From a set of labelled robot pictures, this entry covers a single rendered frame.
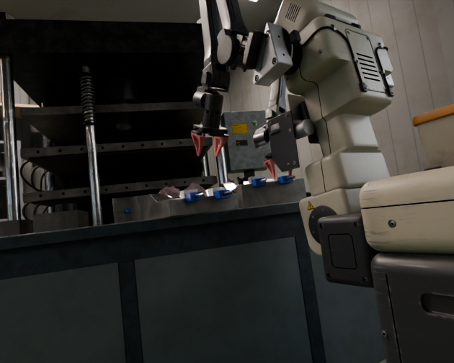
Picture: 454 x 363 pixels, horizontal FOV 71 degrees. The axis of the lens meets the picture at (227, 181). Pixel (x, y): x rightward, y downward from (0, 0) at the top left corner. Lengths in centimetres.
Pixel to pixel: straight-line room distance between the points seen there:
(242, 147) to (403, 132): 202
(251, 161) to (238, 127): 25
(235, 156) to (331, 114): 132
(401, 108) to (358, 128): 286
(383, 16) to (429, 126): 343
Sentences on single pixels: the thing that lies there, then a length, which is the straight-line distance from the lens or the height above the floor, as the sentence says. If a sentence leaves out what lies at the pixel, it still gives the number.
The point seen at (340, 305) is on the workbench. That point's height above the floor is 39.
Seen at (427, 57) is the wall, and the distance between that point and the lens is 374.
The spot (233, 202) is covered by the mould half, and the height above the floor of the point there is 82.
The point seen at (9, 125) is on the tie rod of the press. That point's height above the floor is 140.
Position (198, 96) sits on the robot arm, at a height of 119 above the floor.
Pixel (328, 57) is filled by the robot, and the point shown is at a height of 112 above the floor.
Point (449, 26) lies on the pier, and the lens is 353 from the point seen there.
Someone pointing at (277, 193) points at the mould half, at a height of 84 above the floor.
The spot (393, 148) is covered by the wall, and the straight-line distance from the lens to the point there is 377.
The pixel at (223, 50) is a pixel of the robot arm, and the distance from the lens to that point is 96.
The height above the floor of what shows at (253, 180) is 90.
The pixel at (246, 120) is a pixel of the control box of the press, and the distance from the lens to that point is 222.
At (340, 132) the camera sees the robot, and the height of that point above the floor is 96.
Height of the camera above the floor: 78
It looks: 6 degrees up
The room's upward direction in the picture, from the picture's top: 7 degrees counter-clockwise
